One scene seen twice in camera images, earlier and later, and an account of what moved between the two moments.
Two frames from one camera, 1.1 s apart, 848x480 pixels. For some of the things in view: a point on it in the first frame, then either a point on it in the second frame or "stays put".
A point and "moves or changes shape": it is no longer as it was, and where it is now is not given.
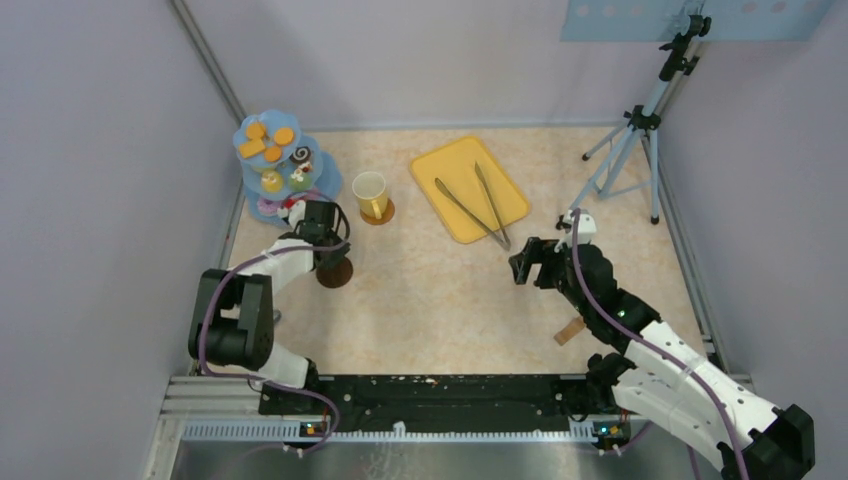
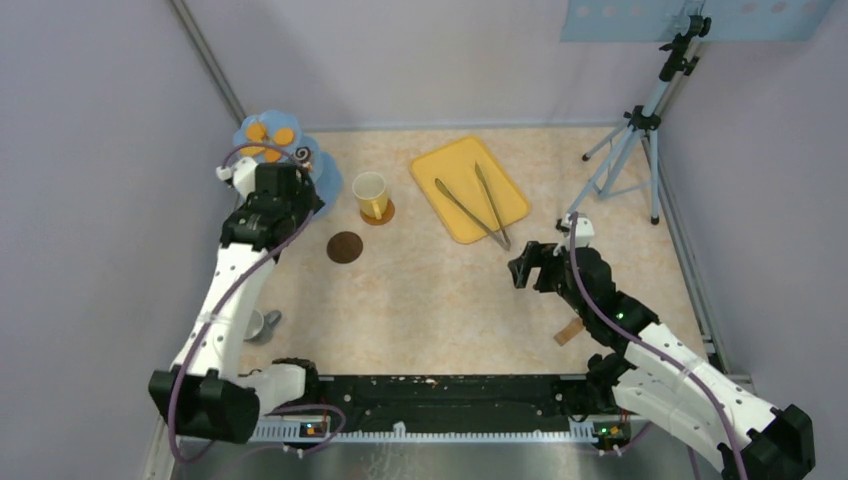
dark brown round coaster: (335, 276) moves or changes shape
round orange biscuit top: (284, 136) stays put
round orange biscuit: (256, 131) stays put
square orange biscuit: (252, 147) stays put
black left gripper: (336, 256) → (305, 200)
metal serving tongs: (504, 241) stays put
